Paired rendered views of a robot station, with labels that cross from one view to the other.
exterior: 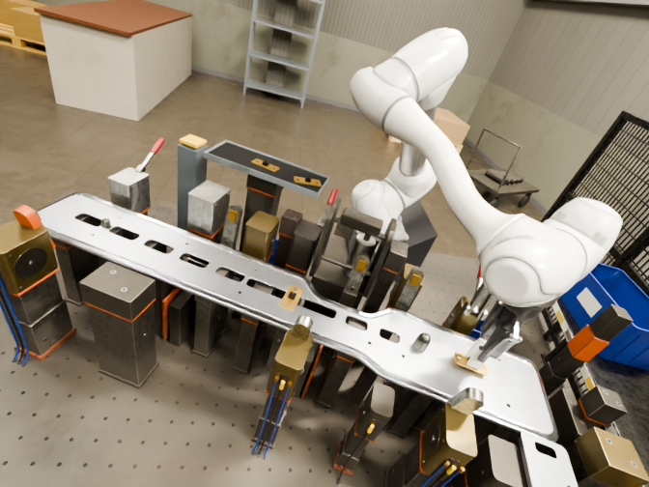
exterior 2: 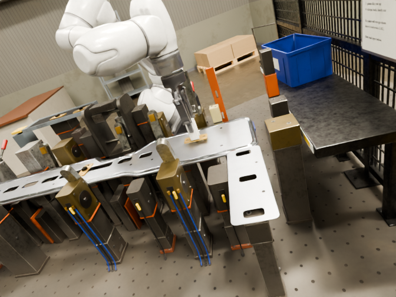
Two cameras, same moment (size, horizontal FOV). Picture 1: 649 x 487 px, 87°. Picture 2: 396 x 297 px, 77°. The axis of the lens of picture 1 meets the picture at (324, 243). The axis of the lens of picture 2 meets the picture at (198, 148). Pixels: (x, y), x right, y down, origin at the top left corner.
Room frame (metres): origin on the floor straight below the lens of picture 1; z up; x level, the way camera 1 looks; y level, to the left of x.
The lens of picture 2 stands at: (-0.19, -0.55, 1.39)
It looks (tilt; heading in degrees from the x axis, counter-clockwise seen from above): 28 degrees down; 9
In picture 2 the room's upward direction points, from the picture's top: 21 degrees counter-clockwise
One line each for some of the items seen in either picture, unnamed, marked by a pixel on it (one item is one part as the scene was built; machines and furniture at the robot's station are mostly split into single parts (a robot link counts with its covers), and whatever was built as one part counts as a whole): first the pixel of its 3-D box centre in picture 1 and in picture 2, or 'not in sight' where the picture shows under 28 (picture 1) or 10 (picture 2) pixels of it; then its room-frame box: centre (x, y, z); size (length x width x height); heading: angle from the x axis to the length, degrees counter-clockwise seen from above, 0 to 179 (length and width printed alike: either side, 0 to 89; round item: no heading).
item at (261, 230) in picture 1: (256, 269); (85, 174); (0.82, 0.18, 0.89); 0.12 x 0.08 x 0.38; 175
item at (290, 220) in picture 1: (280, 265); (99, 164); (0.85, 0.11, 0.90); 0.05 x 0.05 x 0.40; 85
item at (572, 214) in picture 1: (570, 242); (149, 27); (0.58, -0.42, 1.39); 0.13 x 0.11 x 0.16; 138
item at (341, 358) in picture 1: (341, 359); (142, 190); (0.61, -0.14, 0.84); 0.12 x 0.05 x 0.29; 175
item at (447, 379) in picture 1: (283, 298); (81, 173); (0.62, 0.06, 1.00); 1.38 x 0.22 x 0.02; 85
